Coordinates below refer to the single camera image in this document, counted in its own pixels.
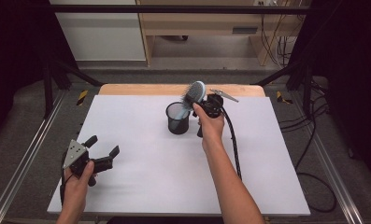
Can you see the white board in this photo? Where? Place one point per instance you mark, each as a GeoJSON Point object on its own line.
{"type": "Point", "coordinates": [158, 174]}

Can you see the black curtain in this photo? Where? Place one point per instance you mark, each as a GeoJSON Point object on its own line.
{"type": "Point", "coordinates": [351, 62]}
{"type": "Point", "coordinates": [15, 46]}

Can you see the white cabinet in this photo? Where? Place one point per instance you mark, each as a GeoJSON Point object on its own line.
{"type": "Point", "coordinates": [102, 37]}

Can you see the black mesh cup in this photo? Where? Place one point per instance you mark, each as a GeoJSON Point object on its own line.
{"type": "Point", "coordinates": [177, 127]}

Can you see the wooden table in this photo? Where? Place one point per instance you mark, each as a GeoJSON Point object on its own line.
{"type": "Point", "coordinates": [142, 89]}

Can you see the person's left hand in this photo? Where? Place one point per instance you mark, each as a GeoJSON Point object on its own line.
{"type": "Point", "coordinates": [75, 193]}

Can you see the person's right hand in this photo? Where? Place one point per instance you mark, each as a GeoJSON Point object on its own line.
{"type": "Point", "coordinates": [212, 130]}

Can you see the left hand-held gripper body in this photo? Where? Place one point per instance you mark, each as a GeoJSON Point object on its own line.
{"type": "Point", "coordinates": [75, 154]}

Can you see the black frame stand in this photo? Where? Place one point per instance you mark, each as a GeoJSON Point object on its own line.
{"type": "Point", "coordinates": [48, 93]}
{"type": "Point", "coordinates": [306, 93]}

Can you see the black horizontal frame bar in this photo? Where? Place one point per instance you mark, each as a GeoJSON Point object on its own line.
{"type": "Point", "coordinates": [174, 9]}

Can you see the yellow black tape marker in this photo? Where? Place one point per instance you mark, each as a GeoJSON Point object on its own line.
{"type": "Point", "coordinates": [82, 97]}
{"type": "Point", "coordinates": [281, 97]}

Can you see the light blue hairbrush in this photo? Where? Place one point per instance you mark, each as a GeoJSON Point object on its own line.
{"type": "Point", "coordinates": [195, 92]}

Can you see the wooden desk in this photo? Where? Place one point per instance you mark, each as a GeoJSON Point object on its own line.
{"type": "Point", "coordinates": [202, 26]}

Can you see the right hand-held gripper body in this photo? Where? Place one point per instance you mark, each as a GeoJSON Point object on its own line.
{"type": "Point", "coordinates": [214, 105]}

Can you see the aluminium rail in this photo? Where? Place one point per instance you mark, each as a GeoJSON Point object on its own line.
{"type": "Point", "coordinates": [24, 158]}
{"type": "Point", "coordinates": [332, 174]}

